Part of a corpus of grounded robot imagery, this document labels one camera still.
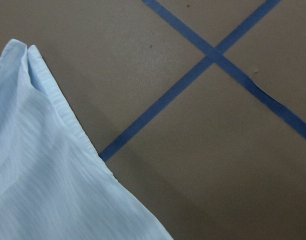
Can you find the light blue button-up shirt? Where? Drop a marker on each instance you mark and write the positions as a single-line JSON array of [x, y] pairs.
[[53, 184]]

